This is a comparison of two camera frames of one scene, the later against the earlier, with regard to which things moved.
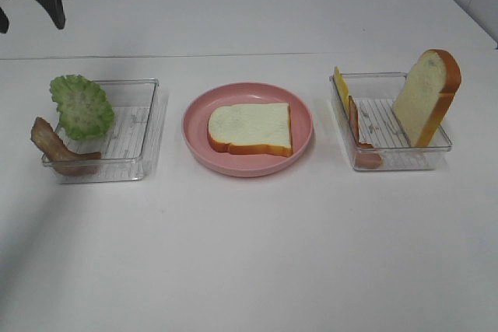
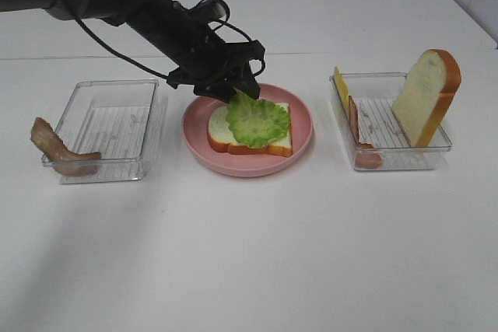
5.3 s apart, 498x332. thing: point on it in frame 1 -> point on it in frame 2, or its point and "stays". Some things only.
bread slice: [426, 95] stays
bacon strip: [65, 162] stays
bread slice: [262, 127] stays
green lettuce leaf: [83, 108] -> [255, 122]
